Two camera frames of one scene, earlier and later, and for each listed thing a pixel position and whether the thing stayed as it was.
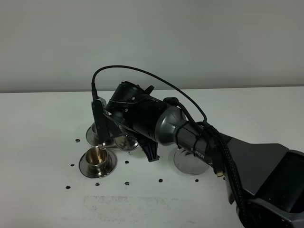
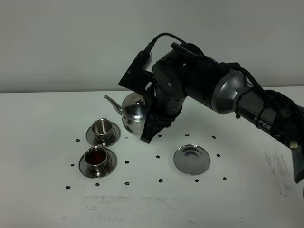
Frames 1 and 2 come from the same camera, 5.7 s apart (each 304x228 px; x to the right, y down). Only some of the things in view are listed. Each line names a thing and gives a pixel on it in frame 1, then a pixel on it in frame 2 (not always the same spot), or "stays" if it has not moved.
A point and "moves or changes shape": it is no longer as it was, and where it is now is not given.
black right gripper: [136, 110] to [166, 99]
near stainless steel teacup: [96, 159] stays
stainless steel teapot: [124, 143] moves or changes shape
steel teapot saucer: [186, 163] stays
